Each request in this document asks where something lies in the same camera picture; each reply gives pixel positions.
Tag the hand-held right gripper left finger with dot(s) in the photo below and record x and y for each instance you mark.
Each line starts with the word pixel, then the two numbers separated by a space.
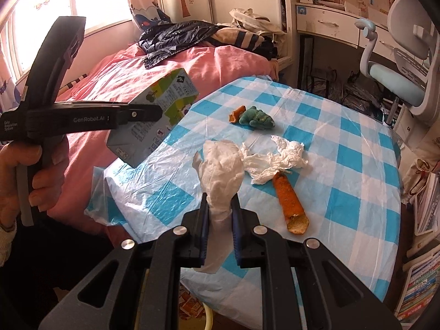
pixel 205 233

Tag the person's left hand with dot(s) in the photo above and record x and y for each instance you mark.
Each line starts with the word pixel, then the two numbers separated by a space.
pixel 44 185

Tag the small orange peel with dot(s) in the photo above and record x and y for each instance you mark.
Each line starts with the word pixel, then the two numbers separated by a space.
pixel 236 114

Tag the black shiny jacket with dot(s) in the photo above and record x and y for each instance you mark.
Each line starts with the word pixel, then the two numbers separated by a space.
pixel 178 37

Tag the cream cloth bag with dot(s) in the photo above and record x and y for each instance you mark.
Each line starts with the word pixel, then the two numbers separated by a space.
pixel 251 19

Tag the pink blanket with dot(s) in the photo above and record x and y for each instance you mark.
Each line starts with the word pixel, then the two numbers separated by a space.
pixel 113 75

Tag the white paper tissue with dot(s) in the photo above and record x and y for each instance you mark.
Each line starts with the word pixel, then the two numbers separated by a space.
pixel 288 151
pixel 220 172

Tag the pile of dark bags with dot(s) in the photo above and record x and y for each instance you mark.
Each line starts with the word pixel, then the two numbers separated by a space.
pixel 354 92

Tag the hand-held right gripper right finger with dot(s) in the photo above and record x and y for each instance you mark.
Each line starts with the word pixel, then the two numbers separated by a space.
pixel 235 237

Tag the whale print curtain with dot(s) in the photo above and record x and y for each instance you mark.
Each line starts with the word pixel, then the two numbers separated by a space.
pixel 151 10

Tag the white desk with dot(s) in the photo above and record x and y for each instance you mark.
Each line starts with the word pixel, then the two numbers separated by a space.
pixel 323 19

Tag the grey blue desk chair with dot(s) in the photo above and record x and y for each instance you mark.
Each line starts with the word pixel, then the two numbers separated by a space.
pixel 395 79

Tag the orange carrot piece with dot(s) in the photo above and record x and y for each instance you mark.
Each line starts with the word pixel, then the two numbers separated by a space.
pixel 290 199

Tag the striped pillow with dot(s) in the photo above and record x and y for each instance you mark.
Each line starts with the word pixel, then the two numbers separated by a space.
pixel 74 82

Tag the window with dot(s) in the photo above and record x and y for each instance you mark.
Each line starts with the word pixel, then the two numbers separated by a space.
pixel 68 0

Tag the blue white checkered tablecloth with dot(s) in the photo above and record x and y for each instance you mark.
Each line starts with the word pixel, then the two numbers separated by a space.
pixel 343 178

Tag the stack of books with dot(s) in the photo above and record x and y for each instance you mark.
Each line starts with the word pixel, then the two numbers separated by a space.
pixel 419 288

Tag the striped beige cloth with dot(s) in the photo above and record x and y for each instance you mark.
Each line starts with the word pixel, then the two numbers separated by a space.
pixel 237 37

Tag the beige printed tote bag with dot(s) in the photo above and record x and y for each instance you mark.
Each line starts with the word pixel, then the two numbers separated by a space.
pixel 421 168

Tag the green plush toy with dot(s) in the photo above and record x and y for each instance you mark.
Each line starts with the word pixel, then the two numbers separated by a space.
pixel 256 117

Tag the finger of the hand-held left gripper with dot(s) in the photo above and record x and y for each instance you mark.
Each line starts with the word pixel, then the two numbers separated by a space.
pixel 137 114

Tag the person's left forearm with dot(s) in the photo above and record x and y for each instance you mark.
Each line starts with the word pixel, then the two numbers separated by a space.
pixel 7 240

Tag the grey green drink carton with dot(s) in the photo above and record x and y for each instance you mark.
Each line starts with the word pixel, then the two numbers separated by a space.
pixel 172 89

